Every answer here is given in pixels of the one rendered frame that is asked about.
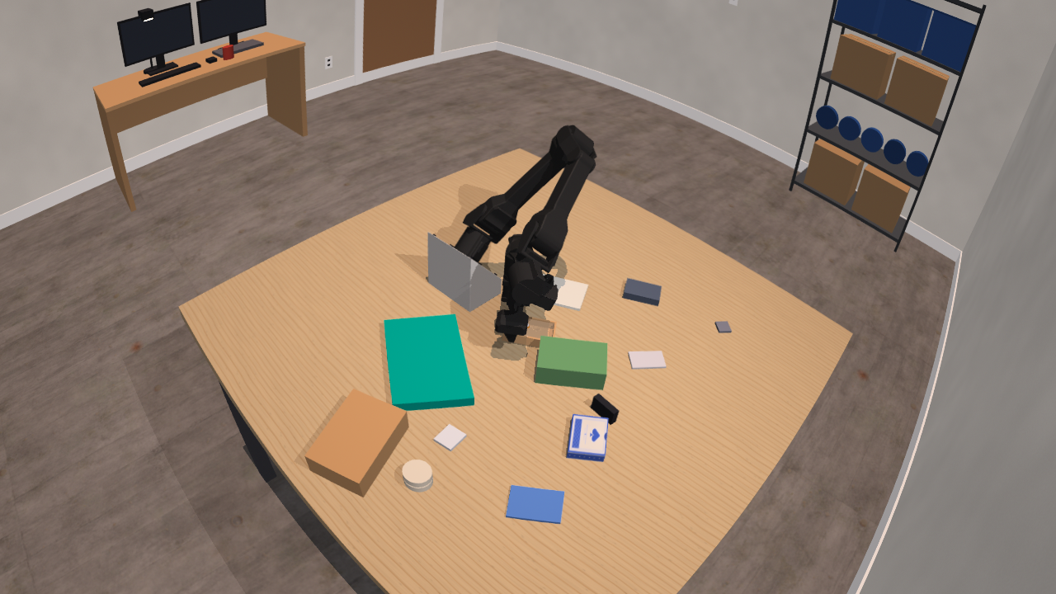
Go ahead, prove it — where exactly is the tan rectangular block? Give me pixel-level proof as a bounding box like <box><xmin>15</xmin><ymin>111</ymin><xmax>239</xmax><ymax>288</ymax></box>
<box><xmin>304</xmin><ymin>389</ymin><xmax>409</xmax><ymax>497</ymax></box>

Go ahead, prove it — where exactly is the white flat square case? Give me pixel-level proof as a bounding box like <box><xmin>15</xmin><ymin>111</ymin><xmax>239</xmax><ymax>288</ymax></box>
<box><xmin>434</xmin><ymin>424</ymin><xmax>466</xmax><ymax>452</ymax></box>

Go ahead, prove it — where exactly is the blue flat rectangular pad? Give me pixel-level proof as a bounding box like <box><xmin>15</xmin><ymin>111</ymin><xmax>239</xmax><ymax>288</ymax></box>
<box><xmin>506</xmin><ymin>485</ymin><xmax>564</xmax><ymax>524</ymax></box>

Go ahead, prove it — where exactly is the teal flat box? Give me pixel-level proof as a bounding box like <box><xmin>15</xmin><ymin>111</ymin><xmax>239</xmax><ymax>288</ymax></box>
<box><xmin>384</xmin><ymin>314</ymin><xmax>474</xmax><ymax>411</ymax></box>

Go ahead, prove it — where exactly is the beige flat disc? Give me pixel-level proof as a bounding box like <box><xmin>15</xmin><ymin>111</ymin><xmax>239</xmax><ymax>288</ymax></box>
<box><xmin>402</xmin><ymin>460</ymin><xmax>433</xmax><ymax>488</ymax></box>
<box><xmin>403</xmin><ymin>477</ymin><xmax>433</xmax><ymax>493</ymax></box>

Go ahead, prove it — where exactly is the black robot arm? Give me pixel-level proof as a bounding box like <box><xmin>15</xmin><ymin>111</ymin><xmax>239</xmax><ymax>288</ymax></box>
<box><xmin>450</xmin><ymin>125</ymin><xmax>596</xmax><ymax>311</ymax></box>

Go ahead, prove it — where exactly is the wooden ball-in-hole puzzle tray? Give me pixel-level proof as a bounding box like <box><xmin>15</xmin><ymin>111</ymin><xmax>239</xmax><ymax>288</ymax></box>
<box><xmin>514</xmin><ymin>317</ymin><xmax>557</xmax><ymax>347</ymax></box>

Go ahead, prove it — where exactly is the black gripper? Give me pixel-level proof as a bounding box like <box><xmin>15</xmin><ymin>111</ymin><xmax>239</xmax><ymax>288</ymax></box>
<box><xmin>495</xmin><ymin>273</ymin><xmax>529</xmax><ymax>342</ymax></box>

